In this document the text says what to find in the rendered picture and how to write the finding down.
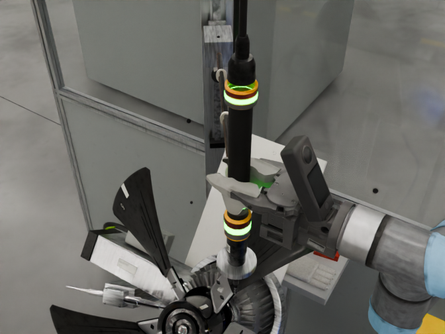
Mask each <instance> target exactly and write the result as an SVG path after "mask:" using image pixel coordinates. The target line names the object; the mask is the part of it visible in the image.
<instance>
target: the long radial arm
mask: <svg viewBox="0 0 445 334"><path fill-rule="evenodd" d="M125 238H126V234H125V233H113V234H106V235H99V236H98V238H97V242H96V244H95V248H94V250H93V253H92V255H91V259H90V261H91V262H92V263H94V264H96V265H98V266H100V267H101V268H104V269H105V270H107V271H109V272H111V273H112V274H114V275H116V276H118V277H119V278H122V279H123V280H125V281H127V282H129V283H131V284H132V285H134V286H136V287H137V288H140V289H141V290H143V291H145V292H147V293H149V294H150V295H152V296H154V297H155V298H158V299H159V300H162V301H163V302H165V303H167V304H169V303H171V302H174V301H176V300H178V299H177V297H176V296H175V294H174V292H173V290H171V289H170V288H171V286H170V283H169V282H168V279H167V278H165V277H164V276H162V274H161V272H160V271H159V269H158V267H157V265H156V263H155V262H154V261H153V260H152V258H151V257H150V255H149V254H147V253H145V252H143V251H141V250H139V249H138V248H136V247H134V246H132V245H130V244H128V243H126V242H125ZM168 258H169V261H170V264H171V266H173V267H174V269H175V271H176V272H177V275H178V276H179V278H182V280H183V282H184V285H183V286H189V284H188V281H191V282H192V279H190V277H189V276H190V275H193V273H191V270H192V269H193V268H192V267H190V266H188V265H186V264H184V263H182V262H180V261H178V260H176V259H174V258H172V257H170V256H168Z"/></svg>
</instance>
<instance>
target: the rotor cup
mask: <svg viewBox="0 0 445 334"><path fill-rule="evenodd" d="M211 288H212V286H199V287H196V288H193V289H191V290H190V291H188V292H187V294H186V295H185V297H184V298H182V299H180V300H177V301H174V302H172V303H170V304H168V305H167V306H166V307H165V308H164V309H163V311H162V312H161V314H160V316H159V318H158V324H157V332H158V334H179V333H178V327H179V326H180V325H184V326H186V328H187V333H186V334H223V333H224V331H225V330H226V328H227V327H228V326H229V324H230V323H232V322H236V323H238V315H237V311H236V308H235V305H234V303H233V301H232V300H230V301H229V302H228V303H227V305H226V306H225V307H224V309H223V310H222V311H221V312H220V313H219V315H218V316H217V315H216V313H215V311H214V307H213V301H212V298H211ZM205 304H207V305H208V307H206V308H205V309H201V308H200V307H201V306H203V305H205Z"/></svg>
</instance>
